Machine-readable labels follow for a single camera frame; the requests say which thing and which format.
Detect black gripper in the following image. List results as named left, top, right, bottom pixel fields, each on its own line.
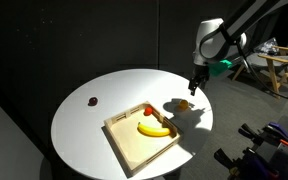
left=188, top=65, right=211, bottom=97

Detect small round yellow toy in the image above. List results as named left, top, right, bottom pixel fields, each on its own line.
left=178, top=99, right=189, bottom=111

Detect small red toy fruit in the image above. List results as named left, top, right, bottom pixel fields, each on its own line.
left=143, top=106, right=154, bottom=117

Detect yellow toy banana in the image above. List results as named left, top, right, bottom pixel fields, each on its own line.
left=136, top=121, right=172, bottom=138

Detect light wooden tray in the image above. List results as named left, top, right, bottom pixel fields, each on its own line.
left=103, top=100, right=185, bottom=177

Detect dark red toy plum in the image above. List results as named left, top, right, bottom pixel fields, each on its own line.
left=87, top=96, right=99, bottom=107

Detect clear crumpled plastic bag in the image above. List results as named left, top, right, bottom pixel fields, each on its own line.
left=253, top=37, right=280, bottom=56

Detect black spring clamp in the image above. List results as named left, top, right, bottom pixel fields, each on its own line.
left=213, top=148, right=242, bottom=175

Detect wooden armchair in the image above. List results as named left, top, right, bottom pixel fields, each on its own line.
left=231, top=45, right=288, bottom=100

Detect purple spring clamp orange tips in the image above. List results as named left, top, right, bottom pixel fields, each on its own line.
left=263, top=121, right=288, bottom=149
left=242, top=148, right=281, bottom=180

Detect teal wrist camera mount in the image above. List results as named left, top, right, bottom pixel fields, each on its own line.
left=207, top=59, right=234, bottom=77

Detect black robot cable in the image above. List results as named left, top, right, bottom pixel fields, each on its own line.
left=235, top=39, right=288, bottom=104

